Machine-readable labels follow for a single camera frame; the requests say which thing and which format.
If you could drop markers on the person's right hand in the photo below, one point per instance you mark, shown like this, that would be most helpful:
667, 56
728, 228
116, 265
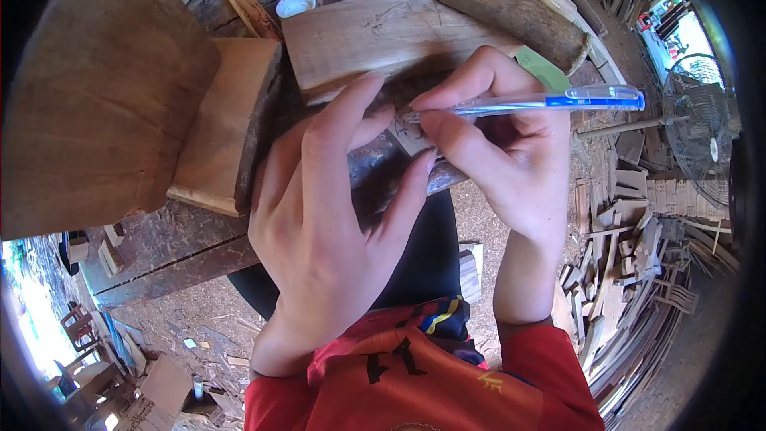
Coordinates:
526, 179

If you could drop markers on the person's left hand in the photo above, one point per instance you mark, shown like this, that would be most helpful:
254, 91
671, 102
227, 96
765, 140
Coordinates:
317, 239

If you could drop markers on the person's right fingers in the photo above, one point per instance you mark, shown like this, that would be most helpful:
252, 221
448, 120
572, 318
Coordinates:
508, 131

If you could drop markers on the person's right index finger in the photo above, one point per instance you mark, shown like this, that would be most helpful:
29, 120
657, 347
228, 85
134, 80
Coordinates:
467, 72

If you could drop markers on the person's left thumb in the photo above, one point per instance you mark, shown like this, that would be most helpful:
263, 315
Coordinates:
407, 191

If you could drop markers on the person's right thumb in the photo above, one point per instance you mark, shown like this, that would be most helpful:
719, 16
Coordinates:
455, 146

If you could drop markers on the person's left index finger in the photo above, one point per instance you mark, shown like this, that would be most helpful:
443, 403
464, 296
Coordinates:
374, 125

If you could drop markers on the person's left fingers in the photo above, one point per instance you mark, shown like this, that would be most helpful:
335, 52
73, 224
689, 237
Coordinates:
278, 161

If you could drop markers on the person's left middle finger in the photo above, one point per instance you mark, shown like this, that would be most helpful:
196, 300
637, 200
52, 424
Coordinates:
341, 114

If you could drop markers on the wooden slab with pencil drawing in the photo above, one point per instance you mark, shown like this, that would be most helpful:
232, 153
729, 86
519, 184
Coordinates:
371, 36

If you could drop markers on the blue clear ballpoint pen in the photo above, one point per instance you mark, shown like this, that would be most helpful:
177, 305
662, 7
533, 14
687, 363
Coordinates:
586, 99

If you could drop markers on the light wooden block bark edge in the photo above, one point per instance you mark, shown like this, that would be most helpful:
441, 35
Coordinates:
221, 120

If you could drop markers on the green paper sheet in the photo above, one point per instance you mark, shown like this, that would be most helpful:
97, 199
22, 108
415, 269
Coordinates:
547, 72

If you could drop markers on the round bark-covered log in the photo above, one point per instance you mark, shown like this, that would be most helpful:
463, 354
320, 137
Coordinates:
508, 12

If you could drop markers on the white round lid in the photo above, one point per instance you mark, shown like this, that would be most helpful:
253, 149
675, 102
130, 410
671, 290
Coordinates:
295, 5

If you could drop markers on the brown wooden stick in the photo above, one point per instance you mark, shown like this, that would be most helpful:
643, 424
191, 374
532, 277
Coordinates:
248, 9

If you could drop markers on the pile of wood offcuts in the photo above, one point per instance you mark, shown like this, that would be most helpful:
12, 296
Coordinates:
628, 263

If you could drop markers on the large rounded wooden block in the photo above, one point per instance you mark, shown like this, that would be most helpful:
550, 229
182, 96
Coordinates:
102, 102

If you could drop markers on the standing electric fan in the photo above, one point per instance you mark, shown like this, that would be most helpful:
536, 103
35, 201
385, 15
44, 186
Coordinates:
700, 125

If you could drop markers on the person's body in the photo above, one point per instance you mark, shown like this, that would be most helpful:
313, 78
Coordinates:
419, 383

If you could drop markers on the flat brown board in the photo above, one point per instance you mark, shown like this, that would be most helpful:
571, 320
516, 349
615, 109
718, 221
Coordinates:
166, 384

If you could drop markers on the wooden chair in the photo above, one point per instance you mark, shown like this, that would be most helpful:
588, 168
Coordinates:
79, 328

